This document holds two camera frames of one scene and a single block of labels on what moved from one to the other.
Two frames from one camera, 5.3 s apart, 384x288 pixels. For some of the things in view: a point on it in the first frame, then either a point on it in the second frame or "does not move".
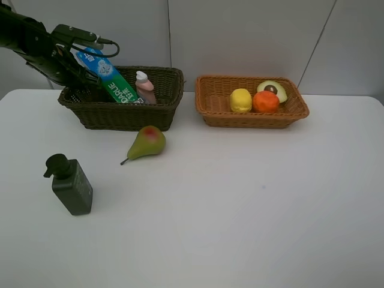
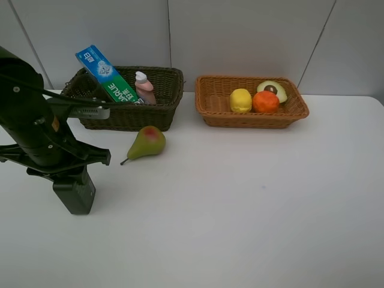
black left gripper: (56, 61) -> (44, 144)
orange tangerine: (266, 102) does not move
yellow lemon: (240, 100) does not move
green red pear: (149, 140) does not move
